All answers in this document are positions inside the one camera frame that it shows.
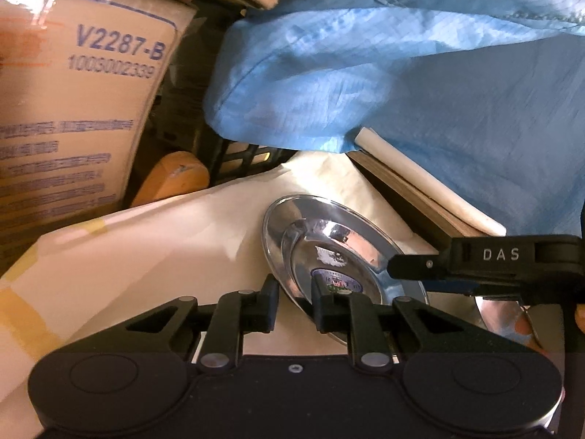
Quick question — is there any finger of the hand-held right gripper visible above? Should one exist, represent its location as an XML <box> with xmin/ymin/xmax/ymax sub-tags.
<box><xmin>386</xmin><ymin>248</ymin><xmax>454</xmax><ymax>281</ymax></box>

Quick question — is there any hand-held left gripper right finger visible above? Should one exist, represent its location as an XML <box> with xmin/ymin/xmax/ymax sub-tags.
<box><xmin>311</xmin><ymin>274</ymin><xmax>518</xmax><ymax>370</ymax></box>

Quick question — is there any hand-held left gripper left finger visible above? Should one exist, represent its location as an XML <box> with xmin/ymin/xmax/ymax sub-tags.
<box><xmin>81</xmin><ymin>273</ymin><xmax>281</xmax><ymax>371</ymax></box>

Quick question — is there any stainless steel plate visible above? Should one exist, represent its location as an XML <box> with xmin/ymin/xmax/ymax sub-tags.
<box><xmin>261</xmin><ymin>193</ymin><xmax>429</xmax><ymax>346</ymax></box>

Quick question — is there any pale wooden stick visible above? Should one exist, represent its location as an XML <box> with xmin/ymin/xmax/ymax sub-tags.
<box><xmin>356</xmin><ymin>128</ymin><xmax>507</xmax><ymax>235</ymax></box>

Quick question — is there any cream and yellow tablecloth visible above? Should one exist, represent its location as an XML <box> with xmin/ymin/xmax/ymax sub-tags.
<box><xmin>0</xmin><ymin>149</ymin><xmax>443</xmax><ymax>439</ymax></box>

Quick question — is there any orange round object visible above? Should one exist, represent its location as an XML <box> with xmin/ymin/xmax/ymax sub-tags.
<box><xmin>130</xmin><ymin>151</ymin><xmax>211</xmax><ymax>209</ymax></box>

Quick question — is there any light blue garment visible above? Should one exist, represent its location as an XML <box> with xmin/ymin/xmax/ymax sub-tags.
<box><xmin>203</xmin><ymin>0</ymin><xmax>585</xmax><ymax>239</ymax></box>

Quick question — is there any black plastic crate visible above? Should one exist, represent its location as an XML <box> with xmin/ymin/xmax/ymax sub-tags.
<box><xmin>151</xmin><ymin>7</ymin><xmax>299</xmax><ymax>189</ymax></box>

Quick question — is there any printed cardboard box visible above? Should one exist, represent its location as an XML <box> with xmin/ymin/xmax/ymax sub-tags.
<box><xmin>0</xmin><ymin>0</ymin><xmax>200</xmax><ymax>243</ymax></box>

